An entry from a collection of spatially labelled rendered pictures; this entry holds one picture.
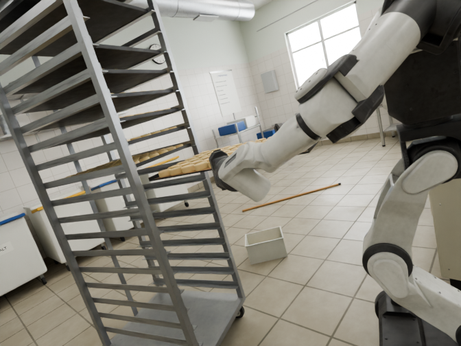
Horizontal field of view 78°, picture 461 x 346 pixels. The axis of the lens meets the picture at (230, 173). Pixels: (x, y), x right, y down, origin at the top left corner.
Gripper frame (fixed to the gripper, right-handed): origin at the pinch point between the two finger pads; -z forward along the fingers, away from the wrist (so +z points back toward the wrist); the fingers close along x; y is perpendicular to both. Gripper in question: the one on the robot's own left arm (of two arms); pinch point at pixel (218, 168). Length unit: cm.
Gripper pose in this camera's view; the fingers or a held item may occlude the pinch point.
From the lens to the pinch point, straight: 91.5
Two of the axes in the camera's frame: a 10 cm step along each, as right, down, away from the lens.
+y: -9.1, 3.1, -2.6
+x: -2.6, -9.4, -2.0
